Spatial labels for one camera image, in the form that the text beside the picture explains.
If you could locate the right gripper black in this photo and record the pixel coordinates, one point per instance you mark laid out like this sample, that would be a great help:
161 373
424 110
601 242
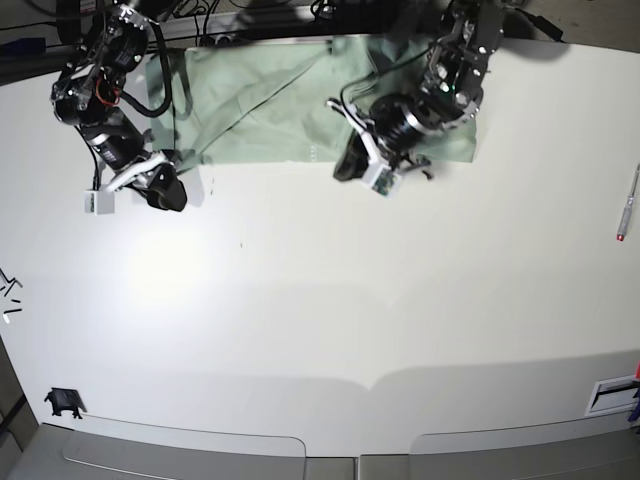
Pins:
122 160

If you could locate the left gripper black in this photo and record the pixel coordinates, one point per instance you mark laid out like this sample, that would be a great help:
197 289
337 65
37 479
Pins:
394 126

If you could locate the light green T-shirt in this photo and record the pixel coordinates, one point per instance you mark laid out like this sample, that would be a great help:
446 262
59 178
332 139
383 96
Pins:
266 102

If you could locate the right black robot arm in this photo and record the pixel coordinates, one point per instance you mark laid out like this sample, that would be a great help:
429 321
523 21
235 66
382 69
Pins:
87 96

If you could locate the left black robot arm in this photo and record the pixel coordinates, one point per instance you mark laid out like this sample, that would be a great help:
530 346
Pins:
448 94

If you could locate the white power strip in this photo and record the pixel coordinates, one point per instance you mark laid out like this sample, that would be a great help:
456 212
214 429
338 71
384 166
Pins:
219 40

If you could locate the black clamp on table edge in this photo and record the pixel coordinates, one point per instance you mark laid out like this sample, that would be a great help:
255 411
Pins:
65 400

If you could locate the silver screwdriver red tip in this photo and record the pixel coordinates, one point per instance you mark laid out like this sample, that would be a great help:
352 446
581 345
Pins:
628 208

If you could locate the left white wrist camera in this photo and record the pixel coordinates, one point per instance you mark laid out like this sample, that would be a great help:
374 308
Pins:
381 179

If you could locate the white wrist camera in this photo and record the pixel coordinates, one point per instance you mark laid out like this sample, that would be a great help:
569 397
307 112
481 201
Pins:
99 202
381 179

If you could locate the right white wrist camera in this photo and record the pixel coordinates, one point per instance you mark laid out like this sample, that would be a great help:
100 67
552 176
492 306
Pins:
99 202

